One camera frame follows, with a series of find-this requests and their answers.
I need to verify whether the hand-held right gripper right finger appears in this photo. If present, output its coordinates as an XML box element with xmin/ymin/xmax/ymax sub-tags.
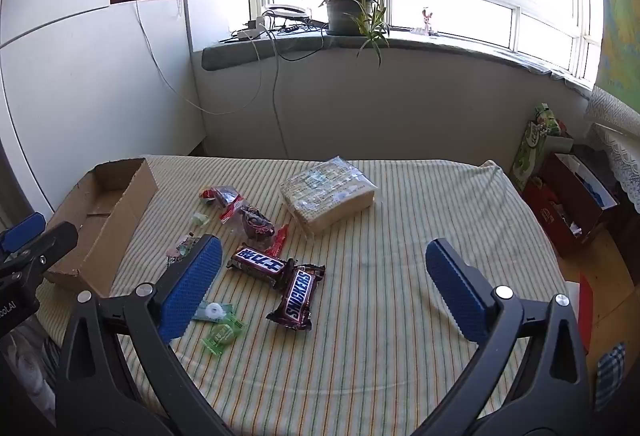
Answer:
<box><xmin>425</xmin><ymin>238</ymin><xmax>598</xmax><ymax>436</ymax></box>

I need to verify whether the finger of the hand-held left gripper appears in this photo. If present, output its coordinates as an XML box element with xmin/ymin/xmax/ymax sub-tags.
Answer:
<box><xmin>0</xmin><ymin>222</ymin><xmax>78</xmax><ymax>286</ymax></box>
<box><xmin>0</xmin><ymin>212</ymin><xmax>47</xmax><ymax>253</ymax></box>

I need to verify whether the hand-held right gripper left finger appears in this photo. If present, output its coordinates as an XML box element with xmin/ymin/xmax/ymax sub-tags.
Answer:
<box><xmin>55</xmin><ymin>233</ymin><xmax>236</xmax><ymax>436</ymax></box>

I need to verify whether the green white mint candy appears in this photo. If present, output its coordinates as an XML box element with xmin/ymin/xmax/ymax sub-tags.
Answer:
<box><xmin>192</xmin><ymin>300</ymin><xmax>237</xmax><ymax>323</ymax></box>

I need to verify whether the red green candy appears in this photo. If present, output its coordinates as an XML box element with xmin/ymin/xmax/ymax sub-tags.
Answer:
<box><xmin>166</xmin><ymin>232</ymin><xmax>197</xmax><ymax>268</ymax></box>

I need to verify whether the brown chocolate bar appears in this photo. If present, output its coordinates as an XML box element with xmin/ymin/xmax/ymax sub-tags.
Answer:
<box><xmin>226</xmin><ymin>243</ymin><xmax>296</xmax><ymax>289</ymax></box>
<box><xmin>265</xmin><ymin>263</ymin><xmax>326</xmax><ymax>332</ymax></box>

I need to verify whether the clear green wrapped candy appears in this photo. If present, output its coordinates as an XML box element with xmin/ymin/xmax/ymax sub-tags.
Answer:
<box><xmin>201</xmin><ymin>317</ymin><xmax>248</xmax><ymax>358</ymax></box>

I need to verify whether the red cardboard box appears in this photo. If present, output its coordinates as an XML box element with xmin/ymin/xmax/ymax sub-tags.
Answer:
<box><xmin>521</xmin><ymin>152</ymin><xmax>622</xmax><ymax>258</ymax></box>

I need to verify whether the white wardrobe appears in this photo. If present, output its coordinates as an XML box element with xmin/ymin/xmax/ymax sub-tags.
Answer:
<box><xmin>0</xmin><ymin>0</ymin><xmax>209</xmax><ymax>218</ymax></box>

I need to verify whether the clear pack of biscuits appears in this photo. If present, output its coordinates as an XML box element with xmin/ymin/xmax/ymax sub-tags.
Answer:
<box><xmin>278</xmin><ymin>156</ymin><xmax>378</xmax><ymax>237</ymax></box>

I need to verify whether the green shopping bag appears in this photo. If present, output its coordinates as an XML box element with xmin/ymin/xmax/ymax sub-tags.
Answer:
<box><xmin>511</xmin><ymin>103</ymin><xmax>574</xmax><ymax>193</ymax></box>

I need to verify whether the blue checkered cloth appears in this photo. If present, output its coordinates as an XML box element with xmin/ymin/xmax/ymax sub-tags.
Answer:
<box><xmin>594</xmin><ymin>341</ymin><xmax>629</xmax><ymax>405</ymax></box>

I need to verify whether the white lace cloth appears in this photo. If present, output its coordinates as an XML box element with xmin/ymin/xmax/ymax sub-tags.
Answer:
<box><xmin>581</xmin><ymin>85</ymin><xmax>640</xmax><ymax>215</ymax></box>

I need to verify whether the grey window sill mat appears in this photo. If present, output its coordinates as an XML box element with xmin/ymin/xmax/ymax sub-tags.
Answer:
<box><xmin>201</xmin><ymin>32</ymin><xmax>597</xmax><ymax>93</ymax></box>

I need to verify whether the white power strip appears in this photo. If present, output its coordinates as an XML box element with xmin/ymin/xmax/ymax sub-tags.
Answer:
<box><xmin>234</xmin><ymin>16</ymin><xmax>272</xmax><ymax>43</ymax></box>

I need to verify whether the small animal figurine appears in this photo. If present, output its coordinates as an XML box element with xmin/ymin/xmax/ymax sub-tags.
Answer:
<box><xmin>410</xmin><ymin>7</ymin><xmax>442</xmax><ymax>37</ymax></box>

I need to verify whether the potted spider plant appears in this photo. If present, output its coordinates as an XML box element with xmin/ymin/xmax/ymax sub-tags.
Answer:
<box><xmin>314</xmin><ymin>0</ymin><xmax>394</xmax><ymax>68</ymax></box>

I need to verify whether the grey hanging cable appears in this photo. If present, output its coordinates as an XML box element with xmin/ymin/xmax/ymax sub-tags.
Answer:
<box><xmin>271</xmin><ymin>31</ymin><xmax>290</xmax><ymax>158</ymax></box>

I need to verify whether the long white cable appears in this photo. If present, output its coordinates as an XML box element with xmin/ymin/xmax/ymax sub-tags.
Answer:
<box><xmin>130</xmin><ymin>0</ymin><xmax>264</xmax><ymax>115</ymax></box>

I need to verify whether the white ring light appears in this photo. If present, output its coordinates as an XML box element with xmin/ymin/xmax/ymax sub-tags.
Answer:
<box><xmin>262</xmin><ymin>3</ymin><xmax>317</xmax><ymax>25</ymax></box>

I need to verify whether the wall map poster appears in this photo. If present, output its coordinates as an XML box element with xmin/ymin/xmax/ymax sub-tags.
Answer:
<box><xmin>589</xmin><ymin>0</ymin><xmax>640</xmax><ymax>113</ymax></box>

